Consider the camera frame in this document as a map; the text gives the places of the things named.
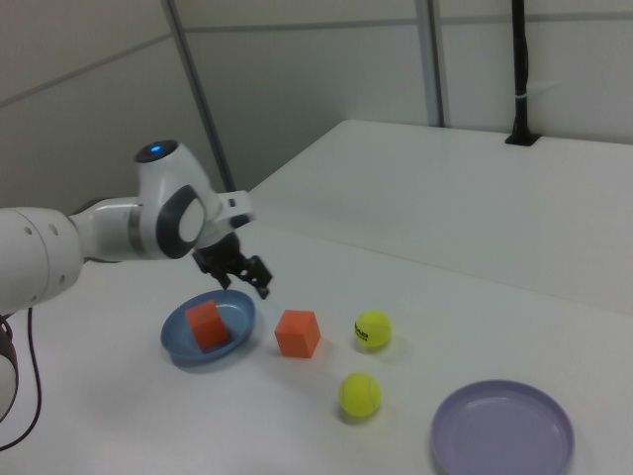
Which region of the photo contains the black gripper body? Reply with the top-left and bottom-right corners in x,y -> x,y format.
192,232 -> 261,279

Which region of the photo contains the orange foam cube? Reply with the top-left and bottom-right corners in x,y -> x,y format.
274,309 -> 321,358
185,298 -> 232,353

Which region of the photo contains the yellow tennis ball HEAD print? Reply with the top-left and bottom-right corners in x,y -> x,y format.
353,309 -> 394,351

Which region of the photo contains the plain yellow tennis ball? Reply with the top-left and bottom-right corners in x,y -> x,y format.
338,371 -> 383,416

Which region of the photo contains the blue plastic plate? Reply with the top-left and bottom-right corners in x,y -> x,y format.
159,289 -> 257,368

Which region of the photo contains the purple plastic plate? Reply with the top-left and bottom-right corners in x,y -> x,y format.
428,379 -> 577,475

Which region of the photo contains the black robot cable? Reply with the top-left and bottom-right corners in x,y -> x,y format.
0,304 -> 45,451

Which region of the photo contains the black pole clamp mount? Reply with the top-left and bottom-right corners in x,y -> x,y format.
503,0 -> 541,147

